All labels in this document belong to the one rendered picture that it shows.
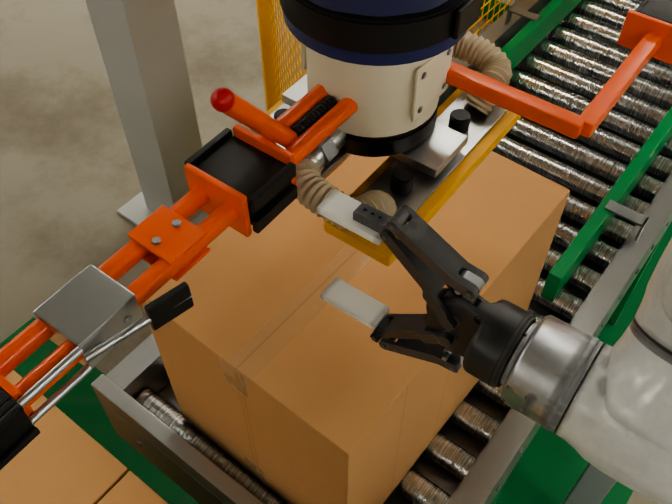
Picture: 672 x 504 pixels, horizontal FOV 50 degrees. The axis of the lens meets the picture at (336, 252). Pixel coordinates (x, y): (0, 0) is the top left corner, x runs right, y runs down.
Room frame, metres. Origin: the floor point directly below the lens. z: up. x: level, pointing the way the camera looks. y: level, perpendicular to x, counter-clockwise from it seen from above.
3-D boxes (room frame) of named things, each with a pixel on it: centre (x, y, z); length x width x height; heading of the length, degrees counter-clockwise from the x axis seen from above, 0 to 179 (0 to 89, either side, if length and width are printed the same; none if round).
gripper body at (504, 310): (0.37, -0.13, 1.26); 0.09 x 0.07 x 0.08; 54
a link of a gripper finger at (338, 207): (0.45, -0.02, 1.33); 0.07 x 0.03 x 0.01; 54
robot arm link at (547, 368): (0.32, -0.19, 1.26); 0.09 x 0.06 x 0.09; 144
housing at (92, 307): (0.38, 0.23, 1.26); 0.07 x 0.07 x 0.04; 53
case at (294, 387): (0.74, -0.05, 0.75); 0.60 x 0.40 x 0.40; 141
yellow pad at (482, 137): (0.70, -0.12, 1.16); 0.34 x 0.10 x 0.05; 143
